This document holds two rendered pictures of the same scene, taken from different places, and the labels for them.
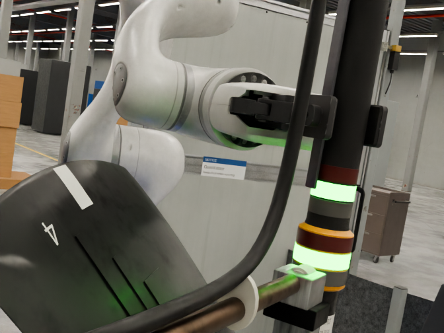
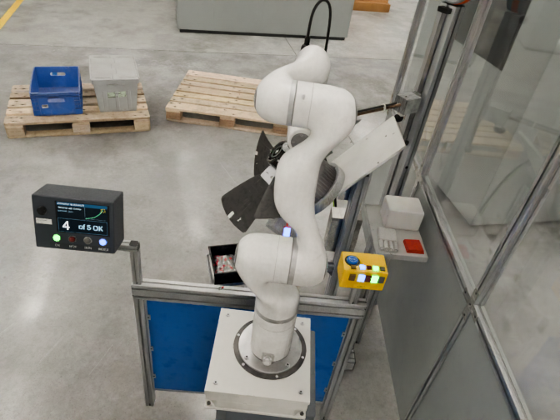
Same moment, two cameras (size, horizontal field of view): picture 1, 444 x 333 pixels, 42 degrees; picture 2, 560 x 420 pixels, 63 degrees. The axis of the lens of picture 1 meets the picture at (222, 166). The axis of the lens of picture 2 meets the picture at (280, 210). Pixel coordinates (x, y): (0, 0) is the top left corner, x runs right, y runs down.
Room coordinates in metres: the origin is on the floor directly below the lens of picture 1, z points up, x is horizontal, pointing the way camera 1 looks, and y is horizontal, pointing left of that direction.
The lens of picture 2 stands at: (1.91, 0.48, 2.19)
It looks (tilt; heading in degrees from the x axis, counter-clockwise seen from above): 37 degrees down; 202
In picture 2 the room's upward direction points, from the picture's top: 8 degrees clockwise
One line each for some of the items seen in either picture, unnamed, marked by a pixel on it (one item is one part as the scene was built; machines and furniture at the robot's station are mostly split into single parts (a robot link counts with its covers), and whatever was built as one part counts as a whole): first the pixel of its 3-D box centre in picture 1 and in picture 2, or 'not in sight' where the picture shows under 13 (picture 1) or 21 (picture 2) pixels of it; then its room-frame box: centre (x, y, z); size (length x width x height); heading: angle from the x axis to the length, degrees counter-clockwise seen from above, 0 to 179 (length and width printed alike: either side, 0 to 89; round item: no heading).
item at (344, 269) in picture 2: not in sight; (361, 272); (0.64, 0.33, 1.02); 0.16 x 0.10 x 0.11; 116
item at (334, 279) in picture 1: (318, 270); not in sight; (0.44, -0.09, 1.39); 0.04 x 0.04 x 0.01
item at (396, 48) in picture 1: (386, 69); not in sight; (2.69, -0.68, 1.82); 0.09 x 0.04 x 0.23; 116
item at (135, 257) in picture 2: not in sight; (136, 262); (1.00, -0.41, 0.96); 0.03 x 0.03 x 0.20; 26
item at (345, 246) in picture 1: (324, 238); not in sight; (0.44, -0.09, 1.41); 0.04 x 0.04 x 0.01
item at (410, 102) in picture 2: not in sight; (407, 102); (-0.10, 0.22, 1.39); 0.10 x 0.07 x 0.09; 151
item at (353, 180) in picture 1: (335, 173); not in sight; (0.44, -0.09, 1.46); 0.03 x 0.03 x 0.01
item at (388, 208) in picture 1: (374, 222); not in sight; (7.25, -2.03, 0.45); 0.68 x 0.47 x 0.90; 42
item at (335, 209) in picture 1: (330, 206); not in sight; (0.44, -0.09, 1.44); 0.03 x 0.03 x 0.01
